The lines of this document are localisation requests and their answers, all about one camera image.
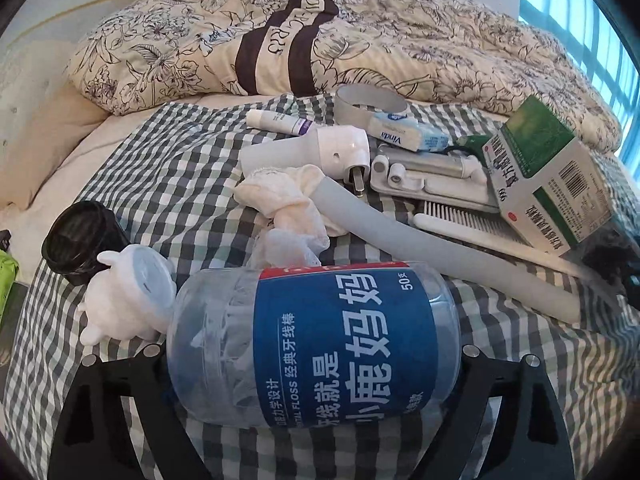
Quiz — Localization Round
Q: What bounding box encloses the clear dental floss jar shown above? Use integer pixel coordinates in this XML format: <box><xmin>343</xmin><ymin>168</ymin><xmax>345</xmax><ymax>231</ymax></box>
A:
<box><xmin>167</xmin><ymin>262</ymin><xmax>461</xmax><ymax>428</ymax></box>

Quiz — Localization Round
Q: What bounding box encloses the white lace sock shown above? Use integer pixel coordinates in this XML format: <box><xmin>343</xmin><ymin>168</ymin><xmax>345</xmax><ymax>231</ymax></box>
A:
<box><xmin>233</xmin><ymin>165</ymin><xmax>346</xmax><ymax>270</ymax></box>

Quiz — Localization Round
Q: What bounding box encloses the white animal-shaped lid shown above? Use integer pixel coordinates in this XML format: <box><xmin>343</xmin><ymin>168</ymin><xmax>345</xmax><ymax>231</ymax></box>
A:
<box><xmin>78</xmin><ymin>244</ymin><xmax>177</xmax><ymax>347</ymax></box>

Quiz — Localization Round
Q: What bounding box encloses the green snack packet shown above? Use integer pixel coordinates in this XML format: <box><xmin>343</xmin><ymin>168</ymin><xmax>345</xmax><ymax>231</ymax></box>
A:
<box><xmin>0</xmin><ymin>250</ymin><xmax>20</xmax><ymax>320</ymax></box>

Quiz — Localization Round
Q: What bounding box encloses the black round jar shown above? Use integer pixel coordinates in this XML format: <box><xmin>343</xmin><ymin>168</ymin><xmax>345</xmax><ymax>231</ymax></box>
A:
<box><xmin>41</xmin><ymin>200</ymin><xmax>129</xmax><ymax>286</ymax></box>

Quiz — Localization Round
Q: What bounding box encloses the white comb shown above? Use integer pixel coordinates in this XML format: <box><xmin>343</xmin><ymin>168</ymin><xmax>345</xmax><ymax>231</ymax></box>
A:
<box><xmin>412</xmin><ymin>202</ymin><xmax>598</xmax><ymax>281</ymax></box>

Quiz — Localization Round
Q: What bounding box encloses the green white medicine box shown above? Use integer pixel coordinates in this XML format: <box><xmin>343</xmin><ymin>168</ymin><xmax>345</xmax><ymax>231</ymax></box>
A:
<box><xmin>483</xmin><ymin>96</ymin><xmax>612</xmax><ymax>256</ymax></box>

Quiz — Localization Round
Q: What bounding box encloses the white lint roller tray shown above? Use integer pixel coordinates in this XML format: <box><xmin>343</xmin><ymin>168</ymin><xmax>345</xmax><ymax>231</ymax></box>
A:
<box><xmin>370</xmin><ymin>144</ymin><xmax>499</xmax><ymax>214</ymax></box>

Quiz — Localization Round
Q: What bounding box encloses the checkered cloth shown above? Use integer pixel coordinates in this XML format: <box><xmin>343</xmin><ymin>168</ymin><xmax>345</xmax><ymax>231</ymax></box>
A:
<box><xmin>3</xmin><ymin>104</ymin><xmax>639</xmax><ymax>479</ymax></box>

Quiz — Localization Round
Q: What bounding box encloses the green foil packet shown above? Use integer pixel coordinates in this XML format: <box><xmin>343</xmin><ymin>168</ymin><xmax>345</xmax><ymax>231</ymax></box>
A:
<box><xmin>452</xmin><ymin>134</ymin><xmax>491</xmax><ymax>157</ymax></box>

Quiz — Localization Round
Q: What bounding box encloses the beige pillow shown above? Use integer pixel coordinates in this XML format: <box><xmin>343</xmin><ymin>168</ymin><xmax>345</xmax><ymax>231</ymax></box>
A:
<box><xmin>1</xmin><ymin>84</ymin><xmax>110</xmax><ymax>210</ymax></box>

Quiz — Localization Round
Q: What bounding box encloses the blue white tissue pack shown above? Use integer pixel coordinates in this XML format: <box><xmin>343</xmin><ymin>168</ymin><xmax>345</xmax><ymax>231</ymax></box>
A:
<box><xmin>366</xmin><ymin>112</ymin><xmax>449</xmax><ymax>153</ymax></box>

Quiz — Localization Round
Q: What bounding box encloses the white handheld device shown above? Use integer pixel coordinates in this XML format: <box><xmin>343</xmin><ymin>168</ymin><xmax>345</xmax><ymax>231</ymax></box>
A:
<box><xmin>239</xmin><ymin>126</ymin><xmax>370</xmax><ymax>195</ymax></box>

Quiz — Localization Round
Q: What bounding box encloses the small white purple tube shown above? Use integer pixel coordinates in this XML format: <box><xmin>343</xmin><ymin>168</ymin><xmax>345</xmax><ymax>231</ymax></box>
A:
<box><xmin>245</xmin><ymin>110</ymin><xmax>316</xmax><ymax>136</ymax></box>

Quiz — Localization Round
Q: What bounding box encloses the window with blue bars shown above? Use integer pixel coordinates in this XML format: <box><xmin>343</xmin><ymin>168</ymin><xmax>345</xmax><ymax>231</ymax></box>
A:
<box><xmin>520</xmin><ymin>0</ymin><xmax>639</xmax><ymax>180</ymax></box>

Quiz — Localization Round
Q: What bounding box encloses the floral quilt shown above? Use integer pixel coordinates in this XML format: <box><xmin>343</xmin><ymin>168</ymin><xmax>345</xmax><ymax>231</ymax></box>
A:
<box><xmin>68</xmin><ymin>0</ymin><xmax>622</xmax><ymax>152</ymax></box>

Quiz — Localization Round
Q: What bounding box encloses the grey tape ring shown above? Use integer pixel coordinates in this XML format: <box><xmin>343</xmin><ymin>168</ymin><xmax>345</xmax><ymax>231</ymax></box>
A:
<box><xmin>333</xmin><ymin>83</ymin><xmax>410</xmax><ymax>137</ymax></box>

